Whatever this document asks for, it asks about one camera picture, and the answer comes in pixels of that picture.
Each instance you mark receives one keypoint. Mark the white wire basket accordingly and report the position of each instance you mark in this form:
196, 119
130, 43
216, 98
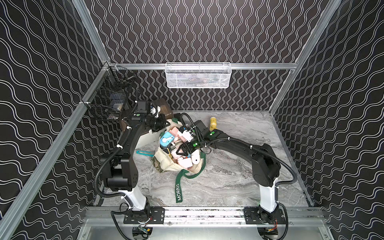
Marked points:
198, 75

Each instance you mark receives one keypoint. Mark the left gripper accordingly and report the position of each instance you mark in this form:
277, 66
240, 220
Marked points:
156, 122

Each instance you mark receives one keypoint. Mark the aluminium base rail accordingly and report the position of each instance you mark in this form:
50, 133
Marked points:
232, 217

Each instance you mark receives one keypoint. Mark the light blue round sharpener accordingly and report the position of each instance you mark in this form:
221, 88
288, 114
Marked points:
166, 140

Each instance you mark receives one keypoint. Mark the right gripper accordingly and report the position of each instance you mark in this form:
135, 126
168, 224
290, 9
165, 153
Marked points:
185, 145

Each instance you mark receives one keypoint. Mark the teal utility knife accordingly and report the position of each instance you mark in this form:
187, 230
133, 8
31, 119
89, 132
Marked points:
145, 153

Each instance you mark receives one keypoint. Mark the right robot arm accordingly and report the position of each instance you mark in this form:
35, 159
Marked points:
268, 171

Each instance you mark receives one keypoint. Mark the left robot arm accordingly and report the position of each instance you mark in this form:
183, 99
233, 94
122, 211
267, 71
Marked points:
118, 174

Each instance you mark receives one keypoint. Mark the cream tote bag green handles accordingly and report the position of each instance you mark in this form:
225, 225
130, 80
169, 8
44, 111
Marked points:
165, 160

